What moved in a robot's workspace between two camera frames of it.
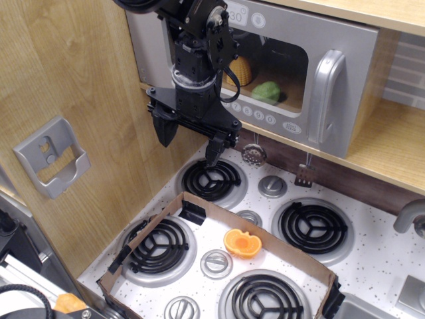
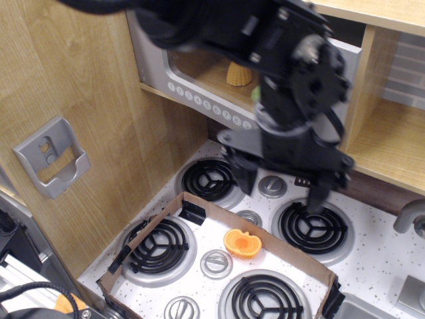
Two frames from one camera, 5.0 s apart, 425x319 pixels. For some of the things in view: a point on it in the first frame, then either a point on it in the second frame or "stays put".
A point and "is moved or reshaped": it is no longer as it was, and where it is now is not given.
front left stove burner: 165,254 stays put
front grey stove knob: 184,307 stays put
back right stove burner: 316,225 stays put
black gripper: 195,105 to 307,151
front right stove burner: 265,294 stays put
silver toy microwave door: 305,73 is moved or reshaped
